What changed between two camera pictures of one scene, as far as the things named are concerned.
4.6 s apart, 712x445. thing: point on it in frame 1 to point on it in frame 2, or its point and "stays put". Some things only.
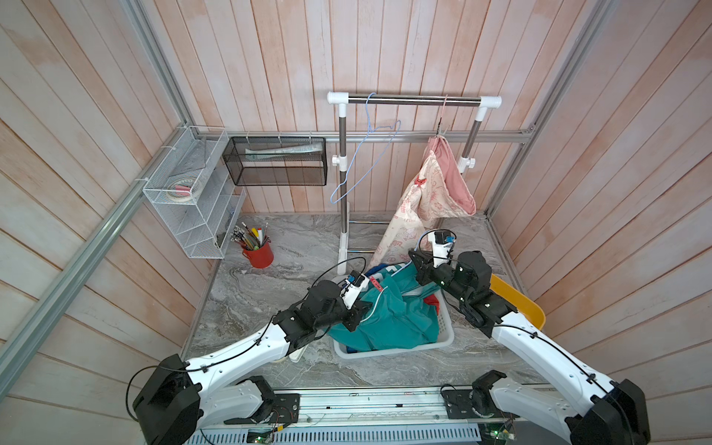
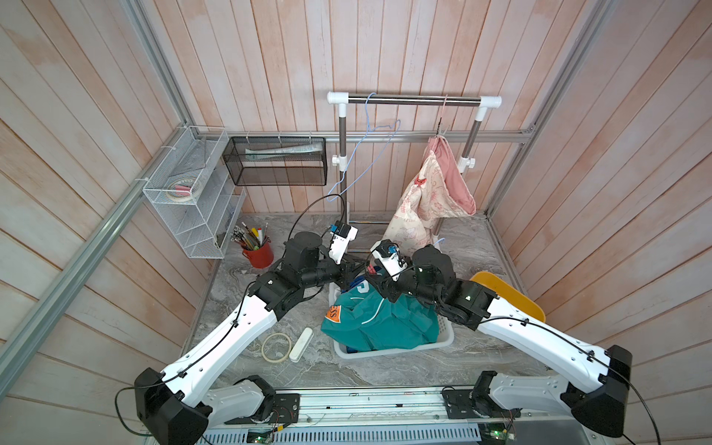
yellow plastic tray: [525, 304] stays put
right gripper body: [445, 278] to [410, 286]
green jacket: [398, 316] stays put
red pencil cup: [260, 258] stays put
